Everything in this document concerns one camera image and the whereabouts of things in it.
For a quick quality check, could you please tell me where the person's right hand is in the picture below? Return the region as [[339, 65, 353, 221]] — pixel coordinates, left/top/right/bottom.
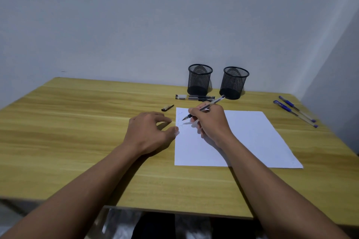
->
[[188, 101, 236, 150]]

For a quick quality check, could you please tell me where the person's left hand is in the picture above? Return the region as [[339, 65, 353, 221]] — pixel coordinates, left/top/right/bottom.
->
[[122, 111, 180, 157]]

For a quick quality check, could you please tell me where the black pen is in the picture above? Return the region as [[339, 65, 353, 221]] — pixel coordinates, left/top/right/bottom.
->
[[176, 97, 214, 102], [181, 94, 226, 122], [175, 94, 216, 99]]

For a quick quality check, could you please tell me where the white paper sheet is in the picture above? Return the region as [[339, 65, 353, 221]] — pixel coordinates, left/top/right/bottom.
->
[[174, 107, 304, 169]]

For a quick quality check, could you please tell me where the black mesh pen cup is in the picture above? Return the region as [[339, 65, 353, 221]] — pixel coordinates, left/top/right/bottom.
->
[[187, 63, 214, 96], [219, 66, 250, 100]]

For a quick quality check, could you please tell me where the blue pen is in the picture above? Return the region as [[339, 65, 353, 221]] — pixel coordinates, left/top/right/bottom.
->
[[273, 100, 319, 129], [278, 95, 317, 123]]

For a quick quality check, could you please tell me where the person's right forearm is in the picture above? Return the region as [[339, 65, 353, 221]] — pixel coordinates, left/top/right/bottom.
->
[[220, 135, 351, 239]]

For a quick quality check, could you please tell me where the person's left forearm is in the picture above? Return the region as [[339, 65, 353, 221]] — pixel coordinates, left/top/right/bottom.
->
[[1, 143, 145, 239]]

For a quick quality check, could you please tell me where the person's left leg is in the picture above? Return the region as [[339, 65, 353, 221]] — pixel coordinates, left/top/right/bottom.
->
[[132, 213, 177, 239]]

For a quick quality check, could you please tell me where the person's leg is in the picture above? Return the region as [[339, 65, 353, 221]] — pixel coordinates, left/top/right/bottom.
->
[[132, 213, 177, 239], [210, 216, 266, 239]]

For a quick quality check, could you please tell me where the person's right leg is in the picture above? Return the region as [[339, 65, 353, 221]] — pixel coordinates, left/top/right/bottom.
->
[[210, 216, 266, 239]]

